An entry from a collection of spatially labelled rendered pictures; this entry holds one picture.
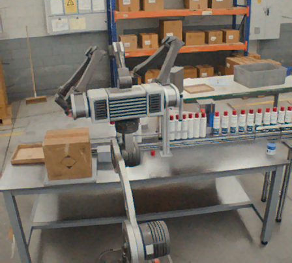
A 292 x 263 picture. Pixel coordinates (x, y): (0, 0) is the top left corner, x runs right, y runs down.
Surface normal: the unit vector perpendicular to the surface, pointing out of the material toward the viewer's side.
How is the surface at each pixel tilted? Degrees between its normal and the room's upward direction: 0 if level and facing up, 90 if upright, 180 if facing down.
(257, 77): 90
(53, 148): 90
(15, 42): 90
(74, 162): 90
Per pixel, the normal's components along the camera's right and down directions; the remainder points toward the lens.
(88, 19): 0.26, 0.36
